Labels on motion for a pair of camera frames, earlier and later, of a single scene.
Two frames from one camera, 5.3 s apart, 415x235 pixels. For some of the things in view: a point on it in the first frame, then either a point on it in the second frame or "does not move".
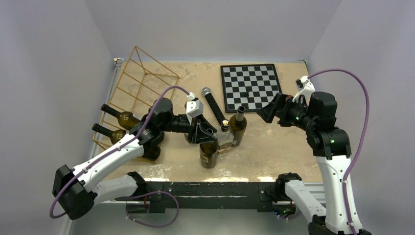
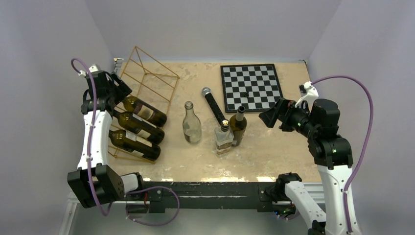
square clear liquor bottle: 225,139 does not move
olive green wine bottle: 209,152 → 144,111
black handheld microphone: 206,92 does not move
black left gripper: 193,130 → 122,89
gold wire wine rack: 142,82 does not move
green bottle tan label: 238,123 does not move
